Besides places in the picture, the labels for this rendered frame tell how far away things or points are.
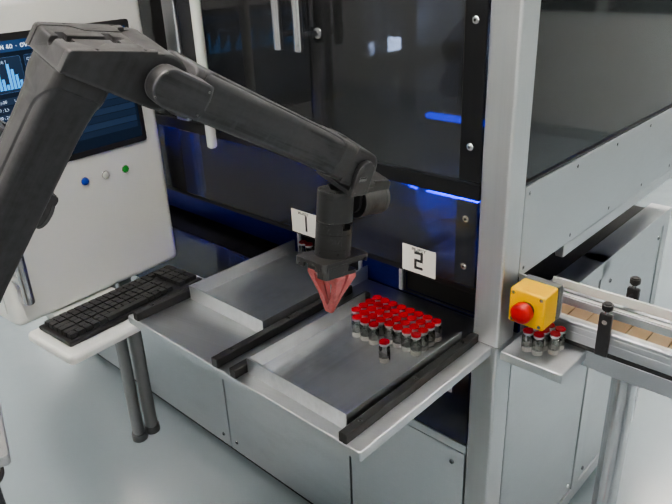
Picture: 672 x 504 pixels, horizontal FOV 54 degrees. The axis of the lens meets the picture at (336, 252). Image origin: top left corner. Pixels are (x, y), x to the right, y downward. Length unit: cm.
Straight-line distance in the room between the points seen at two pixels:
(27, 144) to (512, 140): 80
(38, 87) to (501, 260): 88
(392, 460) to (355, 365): 50
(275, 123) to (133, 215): 111
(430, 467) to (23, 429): 171
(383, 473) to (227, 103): 125
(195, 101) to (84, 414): 224
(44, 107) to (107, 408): 225
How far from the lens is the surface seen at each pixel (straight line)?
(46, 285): 181
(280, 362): 133
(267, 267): 171
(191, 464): 249
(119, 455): 260
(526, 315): 126
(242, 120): 79
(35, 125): 67
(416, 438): 165
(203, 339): 144
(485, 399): 145
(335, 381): 127
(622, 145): 170
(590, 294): 146
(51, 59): 66
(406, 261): 142
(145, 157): 189
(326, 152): 91
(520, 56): 117
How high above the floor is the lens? 162
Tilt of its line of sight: 25 degrees down
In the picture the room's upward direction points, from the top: 2 degrees counter-clockwise
